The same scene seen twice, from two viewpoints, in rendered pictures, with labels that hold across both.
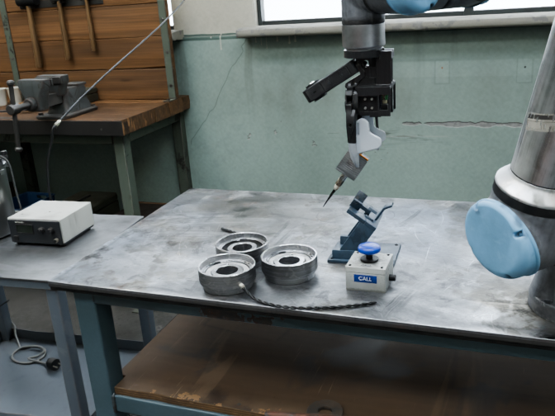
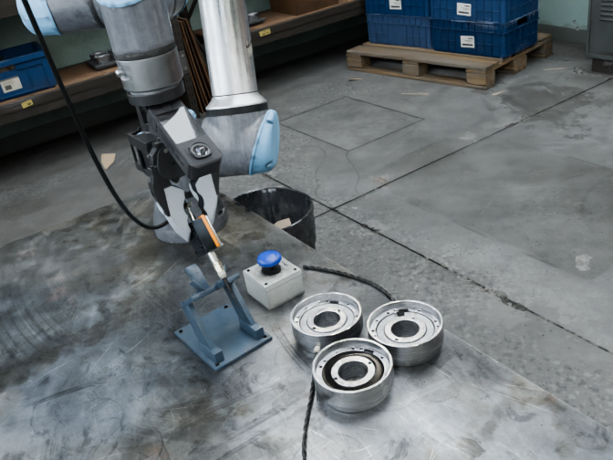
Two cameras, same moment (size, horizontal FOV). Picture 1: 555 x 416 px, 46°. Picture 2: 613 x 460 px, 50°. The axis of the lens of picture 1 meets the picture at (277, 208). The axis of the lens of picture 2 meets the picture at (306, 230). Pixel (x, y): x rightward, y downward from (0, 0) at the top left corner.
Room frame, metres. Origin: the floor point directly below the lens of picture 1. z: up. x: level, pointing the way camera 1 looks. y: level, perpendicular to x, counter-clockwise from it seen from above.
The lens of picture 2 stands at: (1.73, 0.46, 1.42)
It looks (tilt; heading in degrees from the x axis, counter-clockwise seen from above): 29 degrees down; 218
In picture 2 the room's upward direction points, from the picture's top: 9 degrees counter-clockwise
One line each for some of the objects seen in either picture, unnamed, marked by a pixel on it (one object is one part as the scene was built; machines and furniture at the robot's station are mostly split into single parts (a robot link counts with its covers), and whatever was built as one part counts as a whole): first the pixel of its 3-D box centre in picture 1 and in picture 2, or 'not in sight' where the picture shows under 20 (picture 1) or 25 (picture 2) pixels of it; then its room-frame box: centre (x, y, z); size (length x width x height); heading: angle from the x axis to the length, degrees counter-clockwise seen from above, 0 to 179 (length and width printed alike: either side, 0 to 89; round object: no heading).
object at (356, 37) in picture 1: (363, 36); (148, 71); (1.17, -0.17, 1.22); 0.08 x 0.08 x 0.05
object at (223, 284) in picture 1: (227, 274); (405, 333); (1.08, 0.10, 0.82); 0.10 x 0.10 x 0.04
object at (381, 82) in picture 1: (368, 82); (163, 130); (1.17, -0.18, 1.14); 0.09 x 0.08 x 0.12; 71
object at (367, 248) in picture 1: (369, 257); (271, 267); (1.04, -0.16, 0.85); 0.04 x 0.04 x 0.05
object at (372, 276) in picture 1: (372, 271); (272, 278); (1.04, -0.16, 0.82); 0.08 x 0.07 x 0.05; 68
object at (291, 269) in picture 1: (289, 264); (327, 323); (1.10, -0.01, 0.82); 0.10 x 0.10 x 0.04
